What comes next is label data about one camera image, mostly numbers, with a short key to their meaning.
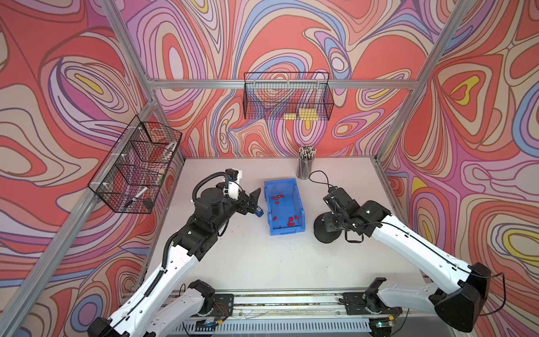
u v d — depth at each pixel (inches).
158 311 20.2
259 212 37.7
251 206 24.8
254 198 23.9
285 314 28.8
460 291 14.9
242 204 23.8
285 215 38.7
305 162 39.8
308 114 35.8
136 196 28.7
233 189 23.3
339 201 22.3
